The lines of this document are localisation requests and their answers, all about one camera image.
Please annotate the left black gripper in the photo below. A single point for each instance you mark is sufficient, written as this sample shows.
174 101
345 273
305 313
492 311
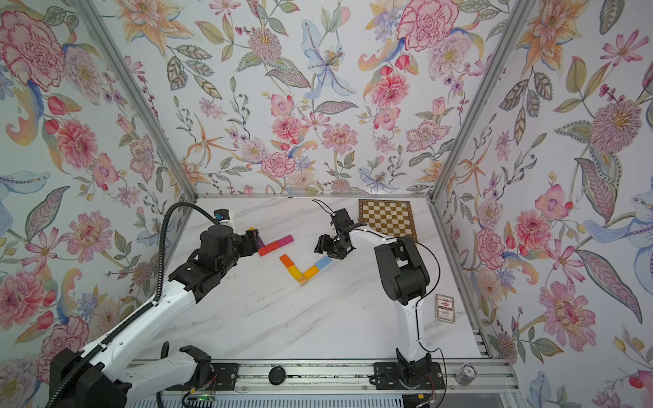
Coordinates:
249 242

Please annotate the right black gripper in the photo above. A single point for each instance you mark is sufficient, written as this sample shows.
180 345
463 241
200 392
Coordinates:
324 243

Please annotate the red rectangular block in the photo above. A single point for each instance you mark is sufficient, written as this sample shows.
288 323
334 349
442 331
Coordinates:
267 249

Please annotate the light blue rectangular block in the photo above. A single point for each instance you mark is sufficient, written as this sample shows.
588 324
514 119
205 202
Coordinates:
323 263

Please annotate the magenta rectangular block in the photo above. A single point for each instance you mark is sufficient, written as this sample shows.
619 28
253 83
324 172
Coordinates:
285 240

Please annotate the yellow-orange rectangular block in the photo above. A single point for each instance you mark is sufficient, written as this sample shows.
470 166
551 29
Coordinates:
311 272

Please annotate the orange rectangular block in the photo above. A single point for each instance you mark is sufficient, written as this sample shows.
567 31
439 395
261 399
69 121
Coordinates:
287 262

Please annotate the yellow rectangular block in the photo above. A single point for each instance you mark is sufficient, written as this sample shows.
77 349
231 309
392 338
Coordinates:
295 273

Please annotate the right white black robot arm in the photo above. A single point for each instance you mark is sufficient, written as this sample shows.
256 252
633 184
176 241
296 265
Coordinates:
405 279

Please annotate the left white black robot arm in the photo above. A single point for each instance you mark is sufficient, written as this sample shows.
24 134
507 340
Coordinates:
100 374

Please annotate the wooden chessboard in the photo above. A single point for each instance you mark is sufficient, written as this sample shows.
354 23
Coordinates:
391 218

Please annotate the playing card box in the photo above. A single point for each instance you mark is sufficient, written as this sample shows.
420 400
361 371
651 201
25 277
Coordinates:
445 308

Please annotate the black round knob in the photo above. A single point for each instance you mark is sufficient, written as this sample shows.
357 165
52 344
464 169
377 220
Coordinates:
277 375

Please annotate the clear tape roll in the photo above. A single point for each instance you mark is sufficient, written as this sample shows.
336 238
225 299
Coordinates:
466 374

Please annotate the aluminium mounting rail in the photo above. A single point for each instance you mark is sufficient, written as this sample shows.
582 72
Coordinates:
342 377

